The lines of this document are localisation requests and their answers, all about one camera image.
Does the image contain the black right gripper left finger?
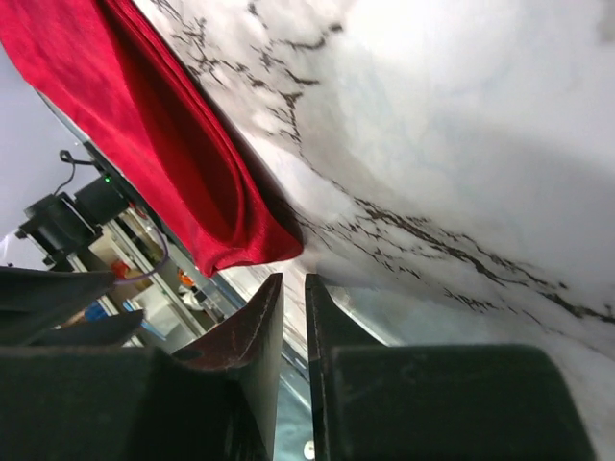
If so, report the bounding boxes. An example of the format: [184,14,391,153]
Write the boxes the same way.
[1,274,283,460]

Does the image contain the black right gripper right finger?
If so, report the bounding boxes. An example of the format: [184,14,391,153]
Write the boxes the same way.
[305,274,596,460]

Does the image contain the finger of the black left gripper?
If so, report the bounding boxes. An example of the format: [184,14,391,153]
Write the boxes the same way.
[32,310,144,347]
[1,266,115,344]

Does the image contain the red cloth napkin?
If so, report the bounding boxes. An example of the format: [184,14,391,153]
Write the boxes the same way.
[1,1,303,275]

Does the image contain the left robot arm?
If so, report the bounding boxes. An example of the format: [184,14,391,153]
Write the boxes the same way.
[1,177,143,347]

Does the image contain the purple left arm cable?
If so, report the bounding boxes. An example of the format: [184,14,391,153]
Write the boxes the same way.
[112,220,170,287]

